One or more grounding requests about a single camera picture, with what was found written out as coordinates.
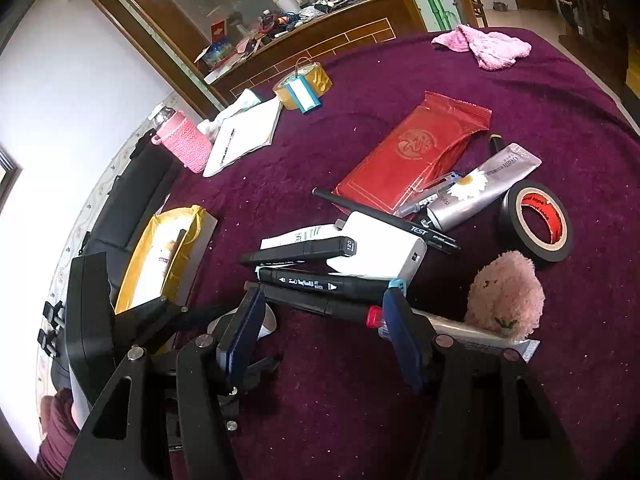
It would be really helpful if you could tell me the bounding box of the black marker yellow cap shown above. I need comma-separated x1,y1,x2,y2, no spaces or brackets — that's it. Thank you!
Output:
489,133,506,155

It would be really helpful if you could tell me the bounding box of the pink towel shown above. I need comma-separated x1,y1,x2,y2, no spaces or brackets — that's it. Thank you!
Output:
432,25,532,72

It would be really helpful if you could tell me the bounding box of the white notebook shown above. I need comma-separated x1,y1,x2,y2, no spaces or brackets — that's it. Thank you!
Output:
202,96,282,178

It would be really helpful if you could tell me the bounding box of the pink knit covered bottle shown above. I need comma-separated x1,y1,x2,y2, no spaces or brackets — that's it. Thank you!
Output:
149,104,213,174

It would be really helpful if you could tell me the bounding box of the white power bank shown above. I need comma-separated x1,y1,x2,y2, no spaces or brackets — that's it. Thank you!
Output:
326,212,427,285

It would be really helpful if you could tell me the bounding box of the black marker grey cap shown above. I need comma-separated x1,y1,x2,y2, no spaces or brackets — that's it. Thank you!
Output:
240,236,357,266

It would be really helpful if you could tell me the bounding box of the black bag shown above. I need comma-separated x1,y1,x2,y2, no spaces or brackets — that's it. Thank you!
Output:
49,129,184,391

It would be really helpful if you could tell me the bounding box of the black test pen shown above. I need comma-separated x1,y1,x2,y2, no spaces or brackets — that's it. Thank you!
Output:
311,188,460,255

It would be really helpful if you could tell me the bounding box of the blue tag card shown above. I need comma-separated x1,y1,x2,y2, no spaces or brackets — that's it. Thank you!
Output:
285,76,321,114

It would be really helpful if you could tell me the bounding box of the red foil packet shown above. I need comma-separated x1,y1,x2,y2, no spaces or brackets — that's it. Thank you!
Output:
333,92,491,214

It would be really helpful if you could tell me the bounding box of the black electrical tape roll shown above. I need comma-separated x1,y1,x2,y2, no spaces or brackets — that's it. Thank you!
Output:
498,179,574,266

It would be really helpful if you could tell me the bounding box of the pink plush toy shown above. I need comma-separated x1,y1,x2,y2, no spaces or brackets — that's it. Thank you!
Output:
464,250,546,342

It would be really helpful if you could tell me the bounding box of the purple bed blanket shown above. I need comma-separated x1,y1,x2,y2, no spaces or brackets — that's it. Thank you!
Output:
150,27,640,480

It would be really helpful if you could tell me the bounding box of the silver daisy cream tube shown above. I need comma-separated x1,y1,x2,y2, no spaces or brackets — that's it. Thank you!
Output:
426,143,542,232

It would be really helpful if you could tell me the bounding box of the wooden headboard shelf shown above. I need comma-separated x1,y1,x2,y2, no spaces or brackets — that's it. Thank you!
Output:
90,0,426,118

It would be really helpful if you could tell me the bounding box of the white folded cloth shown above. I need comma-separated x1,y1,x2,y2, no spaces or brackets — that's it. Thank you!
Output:
196,89,262,143

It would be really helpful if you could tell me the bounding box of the white paper box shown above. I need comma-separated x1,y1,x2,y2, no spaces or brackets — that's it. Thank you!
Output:
260,224,342,249

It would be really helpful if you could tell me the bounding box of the black marker blue cap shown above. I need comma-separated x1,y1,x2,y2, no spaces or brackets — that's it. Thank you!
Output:
256,266,407,304

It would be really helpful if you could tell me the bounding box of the gold gift bag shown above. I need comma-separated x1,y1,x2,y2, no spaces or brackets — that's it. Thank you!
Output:
273,58,333,114

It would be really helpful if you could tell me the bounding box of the black marker red cap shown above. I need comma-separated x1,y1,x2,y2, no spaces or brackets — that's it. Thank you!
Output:
243,281,384,330

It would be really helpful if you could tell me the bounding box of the yellow lined storage box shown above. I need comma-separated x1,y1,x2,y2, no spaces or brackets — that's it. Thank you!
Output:
115,205,218,314

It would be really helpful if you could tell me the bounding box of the blue silver pen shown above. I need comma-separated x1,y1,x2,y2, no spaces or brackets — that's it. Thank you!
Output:
394,171,461,218

